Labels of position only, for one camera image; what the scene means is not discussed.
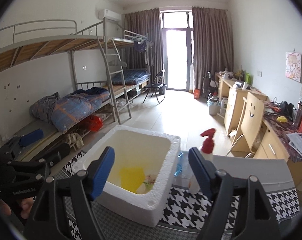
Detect houndstooth tablecloth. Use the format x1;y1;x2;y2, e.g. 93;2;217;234
62;151;301;240

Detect floral green tissue pack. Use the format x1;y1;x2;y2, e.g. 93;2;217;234
136;174;157;194

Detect papers on desk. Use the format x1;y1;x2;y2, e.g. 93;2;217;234
286;132;302;158

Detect brown curtain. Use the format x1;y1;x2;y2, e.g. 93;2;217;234
192;7;234;90
123;8;163;79

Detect white pump lotion bottle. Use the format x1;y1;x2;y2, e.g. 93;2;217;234
188;128;217;195

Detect smiley wooden chair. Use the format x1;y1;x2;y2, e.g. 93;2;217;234
226;92;265;158

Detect right brown curtain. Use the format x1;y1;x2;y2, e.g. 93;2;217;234
192;7;234;90

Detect wooden desk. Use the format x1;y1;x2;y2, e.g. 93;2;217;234
215;74;302;186

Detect black folding chair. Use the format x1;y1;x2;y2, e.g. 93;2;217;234
143;69;166;103

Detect left brown curtain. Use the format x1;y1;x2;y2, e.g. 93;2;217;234
123;8;163;79

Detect blue plaid quilt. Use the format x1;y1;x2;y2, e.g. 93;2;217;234
29;87;110;133

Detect white air conditioner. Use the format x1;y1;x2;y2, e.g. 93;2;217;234
98;9;122;22

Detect yellow object on desk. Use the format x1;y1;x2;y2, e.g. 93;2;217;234
276;116;288;123

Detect cartoon wall picture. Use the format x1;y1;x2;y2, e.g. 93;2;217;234
285;52;302;82

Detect white bucket on floor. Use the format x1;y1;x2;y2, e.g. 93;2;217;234
207;96;220;116

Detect red plastic bag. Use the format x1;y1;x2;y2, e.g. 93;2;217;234
82;115;103;132

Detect white foam box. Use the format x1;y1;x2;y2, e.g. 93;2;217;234
72;125;181;228

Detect orange box on floor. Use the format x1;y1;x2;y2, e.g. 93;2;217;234
194;89;201;99

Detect glass balcony door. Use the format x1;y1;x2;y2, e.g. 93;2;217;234
160;10;193;93

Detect left hand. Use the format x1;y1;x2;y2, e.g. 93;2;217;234
0;198;34;219

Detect metal bunk bed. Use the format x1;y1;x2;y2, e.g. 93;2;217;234
0;17;154;160

